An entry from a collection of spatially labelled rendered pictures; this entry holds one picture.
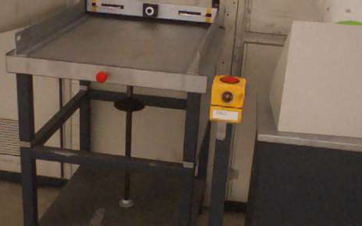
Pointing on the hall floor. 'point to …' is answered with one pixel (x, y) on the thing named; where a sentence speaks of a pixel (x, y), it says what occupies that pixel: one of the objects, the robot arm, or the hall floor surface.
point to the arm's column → (313, 187)
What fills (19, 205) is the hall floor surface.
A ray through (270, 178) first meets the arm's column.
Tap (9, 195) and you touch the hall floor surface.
